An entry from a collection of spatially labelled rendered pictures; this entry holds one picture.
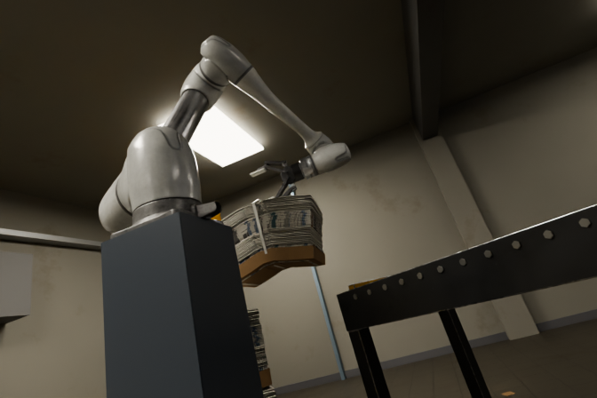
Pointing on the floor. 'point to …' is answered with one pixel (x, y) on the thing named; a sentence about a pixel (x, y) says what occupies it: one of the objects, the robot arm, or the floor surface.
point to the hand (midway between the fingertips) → (257, 188)
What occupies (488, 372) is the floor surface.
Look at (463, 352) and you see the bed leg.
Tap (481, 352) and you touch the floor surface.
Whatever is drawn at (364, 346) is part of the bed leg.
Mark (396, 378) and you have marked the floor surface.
